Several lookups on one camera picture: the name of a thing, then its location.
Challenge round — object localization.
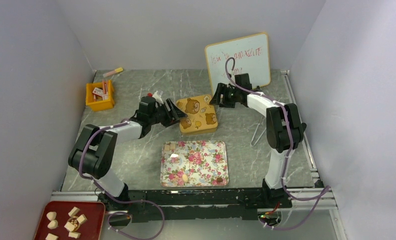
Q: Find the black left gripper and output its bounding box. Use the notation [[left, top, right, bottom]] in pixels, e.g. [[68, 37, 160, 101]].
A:
[[149, 98, 187, 128]]

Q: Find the silver tin lid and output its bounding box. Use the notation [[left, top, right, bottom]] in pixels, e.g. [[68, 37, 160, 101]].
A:
[[176, 94, 218, 125]]

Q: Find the floral rectangular tray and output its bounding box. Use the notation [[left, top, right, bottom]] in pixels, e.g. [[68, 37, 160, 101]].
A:
[[160, 140, 229, 188]]

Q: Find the gold chocolate tin box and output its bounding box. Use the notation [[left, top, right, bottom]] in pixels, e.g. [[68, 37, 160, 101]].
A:
[[179, 122, 218, 136]]

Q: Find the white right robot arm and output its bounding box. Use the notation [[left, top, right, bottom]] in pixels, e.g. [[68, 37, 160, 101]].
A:
[[210, 73, 306, 208]]

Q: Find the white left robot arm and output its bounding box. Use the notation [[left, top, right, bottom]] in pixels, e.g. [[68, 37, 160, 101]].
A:
[[68, 95, 187, 210]]

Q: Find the whiteboard with red writing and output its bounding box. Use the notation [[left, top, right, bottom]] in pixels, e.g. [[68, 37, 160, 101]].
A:
[[205, 32, 271, 93]]

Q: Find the pink yellow marker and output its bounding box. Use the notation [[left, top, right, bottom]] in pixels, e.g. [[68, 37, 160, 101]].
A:
[[102, 67, 124, 78]]

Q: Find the yellow plastic bin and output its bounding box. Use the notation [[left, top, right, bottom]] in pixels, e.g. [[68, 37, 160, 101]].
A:
[[85, 80, 115, 112]]

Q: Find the red lacquer tray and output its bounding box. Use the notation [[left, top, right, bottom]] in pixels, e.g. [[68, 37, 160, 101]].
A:
[[34, 201, 105, 240]]

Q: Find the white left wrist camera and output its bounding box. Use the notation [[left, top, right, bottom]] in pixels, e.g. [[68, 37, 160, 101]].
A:
[[152, 90, 164, 105]]

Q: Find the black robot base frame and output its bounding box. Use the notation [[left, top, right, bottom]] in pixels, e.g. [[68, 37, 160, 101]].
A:
[[97, 187, 292, 223]]

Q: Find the aluminium rail frame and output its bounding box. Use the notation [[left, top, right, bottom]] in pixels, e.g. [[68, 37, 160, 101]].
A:
[[50, 69, 347, 240]]

